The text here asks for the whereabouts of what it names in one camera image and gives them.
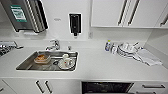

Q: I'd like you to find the white plate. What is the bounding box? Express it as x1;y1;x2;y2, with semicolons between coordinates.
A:
57;57;77;71

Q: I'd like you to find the chrome sink faucet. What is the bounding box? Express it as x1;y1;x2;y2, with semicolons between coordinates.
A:
44;39;61;52

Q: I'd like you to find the grey dishwasher wire rack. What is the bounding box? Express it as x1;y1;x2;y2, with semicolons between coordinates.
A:
83;82;133;94

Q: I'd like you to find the small wall label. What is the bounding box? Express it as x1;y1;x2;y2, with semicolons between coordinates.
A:
53;18;62;22

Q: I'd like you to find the white wall outlet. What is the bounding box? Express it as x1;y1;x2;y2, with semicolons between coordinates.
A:
87;30;94;39

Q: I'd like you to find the countertop dish rack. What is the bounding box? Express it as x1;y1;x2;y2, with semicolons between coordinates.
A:
0;40;25;57

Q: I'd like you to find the white two-door base cabinet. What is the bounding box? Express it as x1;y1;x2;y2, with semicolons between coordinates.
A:
3;78;83;94

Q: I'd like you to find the white cup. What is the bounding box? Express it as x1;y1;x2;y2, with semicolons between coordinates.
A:
62;53;70;62

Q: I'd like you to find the small dish soap bottle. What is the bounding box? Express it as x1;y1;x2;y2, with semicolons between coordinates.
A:
104;39;112;53

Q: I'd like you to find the bowl with orange contents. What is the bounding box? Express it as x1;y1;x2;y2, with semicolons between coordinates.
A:
33;53;52;65

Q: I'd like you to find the white upper wall cabinet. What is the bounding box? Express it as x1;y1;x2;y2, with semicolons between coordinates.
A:
90;0;168;29

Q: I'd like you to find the black soap dispenser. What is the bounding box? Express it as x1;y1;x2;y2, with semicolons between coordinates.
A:
68;12;83;37

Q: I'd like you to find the stainless steel dishwasher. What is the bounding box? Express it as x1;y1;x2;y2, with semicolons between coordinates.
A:
81;80;135;94

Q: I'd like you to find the stainless steel sink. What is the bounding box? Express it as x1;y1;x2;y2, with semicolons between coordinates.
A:
15;49;80;73

